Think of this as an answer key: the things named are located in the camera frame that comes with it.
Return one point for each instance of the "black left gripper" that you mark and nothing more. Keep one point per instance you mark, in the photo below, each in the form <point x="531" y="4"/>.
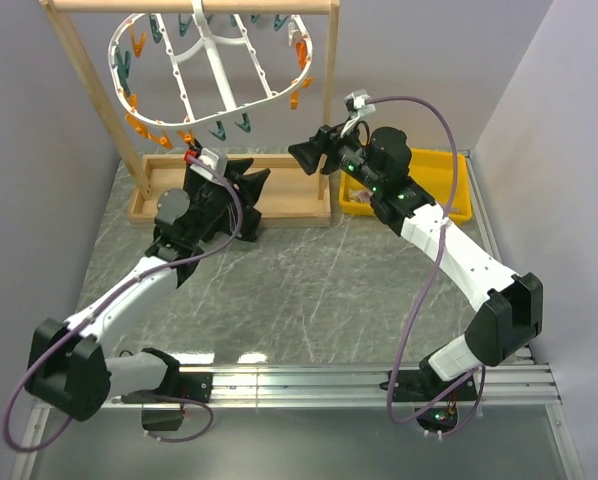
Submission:
<point x="250" y="185"/>

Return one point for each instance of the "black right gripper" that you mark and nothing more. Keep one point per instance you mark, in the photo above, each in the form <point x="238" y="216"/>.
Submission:
<point x="333" y="142"/>

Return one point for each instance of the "teal clothes peg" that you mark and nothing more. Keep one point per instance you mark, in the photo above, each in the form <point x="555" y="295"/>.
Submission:
<point x="244" y="123"/>
<point x="219" y="132"/>

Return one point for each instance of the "orange clothes peg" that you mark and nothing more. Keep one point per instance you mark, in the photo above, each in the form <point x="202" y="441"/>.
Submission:
<point x="164" y="141"/>
<point x="186" y="136"/>

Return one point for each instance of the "white oval clip hanger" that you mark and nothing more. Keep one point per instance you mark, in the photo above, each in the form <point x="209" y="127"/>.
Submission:
<point x="128" y="42"/>

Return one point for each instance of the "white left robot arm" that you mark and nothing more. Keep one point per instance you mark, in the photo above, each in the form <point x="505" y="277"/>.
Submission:
<point x="70" y="362"/>

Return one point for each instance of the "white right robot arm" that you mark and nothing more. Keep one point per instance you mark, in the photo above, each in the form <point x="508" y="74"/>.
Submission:
<point x="508" y="306"/>

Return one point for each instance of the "wooden hanger rack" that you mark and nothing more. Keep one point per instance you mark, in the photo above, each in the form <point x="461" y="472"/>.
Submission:
<point x="290" y="198"/>

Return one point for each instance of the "yellow plastic tray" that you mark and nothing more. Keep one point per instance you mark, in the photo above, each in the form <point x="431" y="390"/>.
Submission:
<point x="431" y="169"/>

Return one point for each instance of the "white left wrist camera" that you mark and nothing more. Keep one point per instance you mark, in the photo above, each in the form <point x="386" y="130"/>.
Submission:
<point x="204" y="161"/>

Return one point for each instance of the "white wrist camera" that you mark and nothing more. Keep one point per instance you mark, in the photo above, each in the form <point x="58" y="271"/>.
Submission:
<point x="204" y="161"/>
<point x="359" y="106"/>

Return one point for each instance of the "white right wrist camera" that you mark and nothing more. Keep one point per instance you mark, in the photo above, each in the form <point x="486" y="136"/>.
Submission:
<point x="359" y="106"/>

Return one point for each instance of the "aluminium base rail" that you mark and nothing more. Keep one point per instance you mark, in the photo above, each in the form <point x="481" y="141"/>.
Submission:
<point x="315" y="386"/>

